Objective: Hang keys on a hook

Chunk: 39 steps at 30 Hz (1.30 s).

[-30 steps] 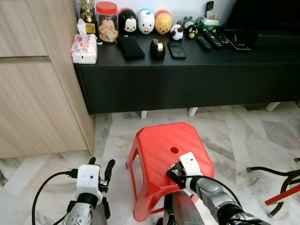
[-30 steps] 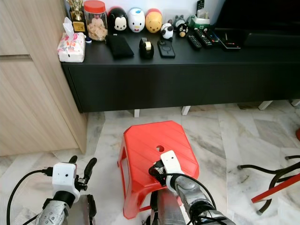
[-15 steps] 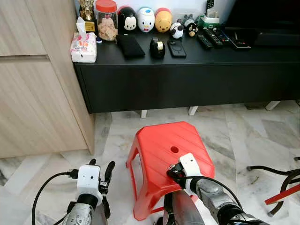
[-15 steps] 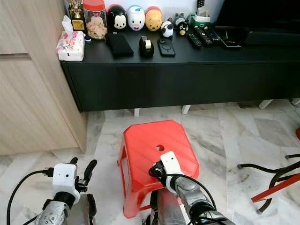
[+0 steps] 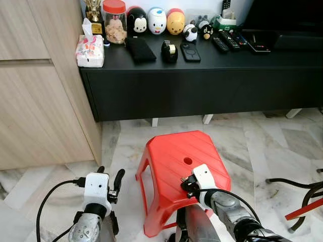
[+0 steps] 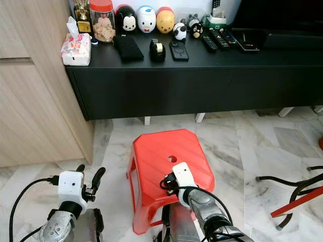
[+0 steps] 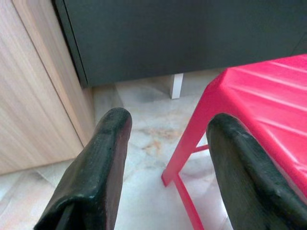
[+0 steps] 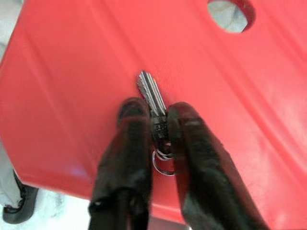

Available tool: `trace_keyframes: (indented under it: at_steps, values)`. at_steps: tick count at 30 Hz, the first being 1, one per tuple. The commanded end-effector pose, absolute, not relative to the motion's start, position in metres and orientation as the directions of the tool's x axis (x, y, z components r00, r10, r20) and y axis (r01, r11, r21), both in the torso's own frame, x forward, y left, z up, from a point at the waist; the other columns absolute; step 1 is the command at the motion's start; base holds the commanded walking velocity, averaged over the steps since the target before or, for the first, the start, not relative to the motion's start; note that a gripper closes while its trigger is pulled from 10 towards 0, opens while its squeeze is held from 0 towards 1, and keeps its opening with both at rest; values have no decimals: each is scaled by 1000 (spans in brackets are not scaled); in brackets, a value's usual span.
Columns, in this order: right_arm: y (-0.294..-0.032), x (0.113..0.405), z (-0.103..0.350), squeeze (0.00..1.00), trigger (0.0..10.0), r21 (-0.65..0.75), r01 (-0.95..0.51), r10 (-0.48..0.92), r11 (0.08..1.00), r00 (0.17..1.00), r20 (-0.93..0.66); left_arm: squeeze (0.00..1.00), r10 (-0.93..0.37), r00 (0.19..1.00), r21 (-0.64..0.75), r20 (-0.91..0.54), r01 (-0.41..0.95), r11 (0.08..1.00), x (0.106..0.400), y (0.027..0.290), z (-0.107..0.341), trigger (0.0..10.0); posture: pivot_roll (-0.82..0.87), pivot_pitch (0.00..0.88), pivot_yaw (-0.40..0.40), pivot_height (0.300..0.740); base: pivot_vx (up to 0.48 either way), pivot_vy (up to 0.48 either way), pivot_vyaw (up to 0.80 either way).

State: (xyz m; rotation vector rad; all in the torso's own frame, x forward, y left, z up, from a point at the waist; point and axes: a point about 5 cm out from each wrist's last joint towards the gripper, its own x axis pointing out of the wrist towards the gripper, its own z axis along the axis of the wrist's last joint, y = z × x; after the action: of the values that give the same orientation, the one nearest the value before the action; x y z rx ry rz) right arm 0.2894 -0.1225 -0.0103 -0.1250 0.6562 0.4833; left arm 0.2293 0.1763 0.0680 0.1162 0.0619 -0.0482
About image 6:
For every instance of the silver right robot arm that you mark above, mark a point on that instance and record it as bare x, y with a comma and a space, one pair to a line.
204, 206

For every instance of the red plastic stool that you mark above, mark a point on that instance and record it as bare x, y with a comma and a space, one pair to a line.
156, 151

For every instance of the silver robot leg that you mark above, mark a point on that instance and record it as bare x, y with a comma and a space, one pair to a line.
181, 224

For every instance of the light wooden cabinet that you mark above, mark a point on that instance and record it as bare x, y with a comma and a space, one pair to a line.
35, 101

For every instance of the black TV console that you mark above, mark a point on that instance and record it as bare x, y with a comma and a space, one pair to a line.
181, 85

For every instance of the pink white tissue pack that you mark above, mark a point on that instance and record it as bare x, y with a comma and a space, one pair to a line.
75, 49

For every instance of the black fabric pouch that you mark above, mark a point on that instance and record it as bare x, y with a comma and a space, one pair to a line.
128, 49

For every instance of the marble pattern folding table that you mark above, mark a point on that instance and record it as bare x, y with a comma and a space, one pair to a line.
298, 201

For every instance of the black phone case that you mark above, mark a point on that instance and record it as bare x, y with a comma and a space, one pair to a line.
178, 50

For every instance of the black tape dispenser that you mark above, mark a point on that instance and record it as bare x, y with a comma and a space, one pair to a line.
157, 50

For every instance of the red lidded snack jar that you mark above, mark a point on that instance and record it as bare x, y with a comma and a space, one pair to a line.
102, 24

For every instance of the black remote control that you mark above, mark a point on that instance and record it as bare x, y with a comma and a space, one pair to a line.
229, 38
219, 39
209, 43

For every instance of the gold trophy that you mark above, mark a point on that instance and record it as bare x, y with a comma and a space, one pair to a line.
82, 19

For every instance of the small panda figurine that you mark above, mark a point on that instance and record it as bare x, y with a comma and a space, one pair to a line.
180, 31

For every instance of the black mouse plush toy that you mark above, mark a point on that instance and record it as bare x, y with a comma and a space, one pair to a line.
125, 20

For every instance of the small black figurine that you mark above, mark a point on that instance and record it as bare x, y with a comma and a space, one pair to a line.
196, 30

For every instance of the white duck plush toy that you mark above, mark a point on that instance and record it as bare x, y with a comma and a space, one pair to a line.
146, 20

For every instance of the small grey figurine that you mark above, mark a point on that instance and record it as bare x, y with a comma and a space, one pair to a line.
193, 19

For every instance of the green white box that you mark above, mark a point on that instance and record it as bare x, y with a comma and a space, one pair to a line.
214, 21

